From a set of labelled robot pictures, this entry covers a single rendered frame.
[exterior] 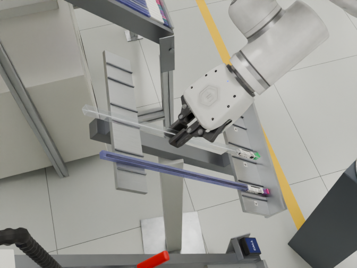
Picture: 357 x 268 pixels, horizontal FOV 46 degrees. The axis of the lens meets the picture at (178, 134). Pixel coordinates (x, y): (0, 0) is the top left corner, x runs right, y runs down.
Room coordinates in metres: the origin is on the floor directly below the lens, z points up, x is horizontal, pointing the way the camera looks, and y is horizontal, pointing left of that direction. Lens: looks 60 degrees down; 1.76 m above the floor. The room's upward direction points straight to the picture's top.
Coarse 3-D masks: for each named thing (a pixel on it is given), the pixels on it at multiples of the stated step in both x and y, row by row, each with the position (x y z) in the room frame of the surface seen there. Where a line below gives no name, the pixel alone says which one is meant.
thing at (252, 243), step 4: (248, 240) 0.28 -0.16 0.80; (252, 240) 0.28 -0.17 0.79; (248, 244) 0.27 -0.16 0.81; (252, 244) 0.27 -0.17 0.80; (256, 244) 0.28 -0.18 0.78; (252, 248) 0.26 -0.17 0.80; (256, 248) 0.27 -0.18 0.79; (252, 252) 0.25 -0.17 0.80; (256, 252) 0.26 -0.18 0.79; (260, 252) 0.26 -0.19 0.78
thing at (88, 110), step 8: (88, 112) 0.35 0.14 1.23; (96, 112) 0.35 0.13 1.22; (104, 112) 0.36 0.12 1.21; (112, 112) 0.37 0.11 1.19; (112, 120) 0.36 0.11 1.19; (120, 120) 0.36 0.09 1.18; (128, 120) 0.37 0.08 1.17; (136, 120) 0.38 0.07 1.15; (136, 128) 0.37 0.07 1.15; (144, 128) 0.38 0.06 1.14; (152, 128) 0.38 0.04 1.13; (160, 128) 0.39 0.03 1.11; (168, 128) 0.40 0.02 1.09; (168, 136) 0.39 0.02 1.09; (200, 144) 0.41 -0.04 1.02; (208, 144) 0.42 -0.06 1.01; (216, 144) 0.43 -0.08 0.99; (224, 144) 0.44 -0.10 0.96; (232, 152) 0.44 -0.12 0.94; (240, 152) 0.44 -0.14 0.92; (256, 160) 0.46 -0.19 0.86
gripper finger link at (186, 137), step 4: (180, 132) 0.39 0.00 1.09; (184, 132) 0.40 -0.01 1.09; (196, 132) 0.39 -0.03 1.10; (200, 132) 0.39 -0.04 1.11; (176, 136) 0.39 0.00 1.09; (180, 136) 0.39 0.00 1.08; (184, 136) 0.39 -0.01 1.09; (188, 136) 0.39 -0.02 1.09; (192, 136) 0.39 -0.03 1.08; (196, 136) 0.39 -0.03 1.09; (200, 136) 0.39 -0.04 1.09; (172, 140) 0.38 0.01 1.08; (176, 140) 0.39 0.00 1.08; (180, 140) 0.38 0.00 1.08; (184, 140) 0.39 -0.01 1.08; (188, 140) 0.39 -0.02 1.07; (172, 144) 0.38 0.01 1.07; (176, 144) 0.38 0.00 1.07; (180, 144) 0.38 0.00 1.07
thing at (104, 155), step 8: (104, 152) 0.37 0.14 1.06; (112, 152) 0.38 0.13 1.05; (112, 160) 0.36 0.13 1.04; (120, 160) 0.37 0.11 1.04; (128, 160) 0.37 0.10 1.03; (136, 160) 0.38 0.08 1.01; (144, 160) 0.39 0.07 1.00; (144, 168) 0.37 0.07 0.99; (152, 168) 0.38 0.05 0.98; (160, 168) 0.38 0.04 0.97; (168, 168) 0.39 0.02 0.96; (176, 168) 0.40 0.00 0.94; (184, 176) 0.39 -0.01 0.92; (192, 176) 0.39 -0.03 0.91; (200, 176) 0.40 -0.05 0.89; (208, 176) 0.41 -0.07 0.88; (216, 184) 0.40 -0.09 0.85; (224, 184) 0.40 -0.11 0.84; (232, 184) 0.41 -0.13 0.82; (240, 184) 0.42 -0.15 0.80; (264, 192) 0.42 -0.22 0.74
